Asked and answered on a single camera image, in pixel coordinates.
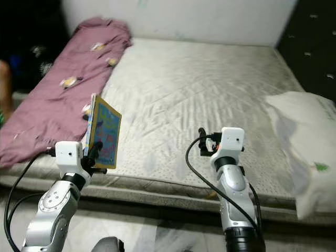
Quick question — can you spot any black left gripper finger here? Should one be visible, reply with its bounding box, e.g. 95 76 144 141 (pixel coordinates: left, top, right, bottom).
86 141 103 169

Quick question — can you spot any blue children's book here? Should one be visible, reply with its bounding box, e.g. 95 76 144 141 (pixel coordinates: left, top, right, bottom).
84 93 122 170

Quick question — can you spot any white quilted mattress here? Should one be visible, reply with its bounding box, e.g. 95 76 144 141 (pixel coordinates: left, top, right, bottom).
0 37 316 224

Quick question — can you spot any purple printed blanket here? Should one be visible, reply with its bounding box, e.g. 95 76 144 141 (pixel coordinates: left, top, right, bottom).
0 17 133 170

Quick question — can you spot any white pillow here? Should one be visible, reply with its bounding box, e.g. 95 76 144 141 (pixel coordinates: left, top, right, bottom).
264 92 336 221

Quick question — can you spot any black tufted headboard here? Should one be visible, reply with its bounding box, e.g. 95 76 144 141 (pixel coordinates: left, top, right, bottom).
276 0 336 103

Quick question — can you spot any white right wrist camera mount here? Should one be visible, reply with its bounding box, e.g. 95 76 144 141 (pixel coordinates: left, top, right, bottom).
210 127 246 158

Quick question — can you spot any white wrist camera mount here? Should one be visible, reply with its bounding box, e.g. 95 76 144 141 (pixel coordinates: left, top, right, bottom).
55 141 85 179
210 127 246 158

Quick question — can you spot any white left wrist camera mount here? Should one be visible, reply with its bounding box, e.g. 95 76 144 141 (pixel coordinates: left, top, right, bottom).
55 141 85 179

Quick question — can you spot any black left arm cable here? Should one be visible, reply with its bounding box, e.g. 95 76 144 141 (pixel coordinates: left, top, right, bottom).
8 192 44 252
4 149 57 252

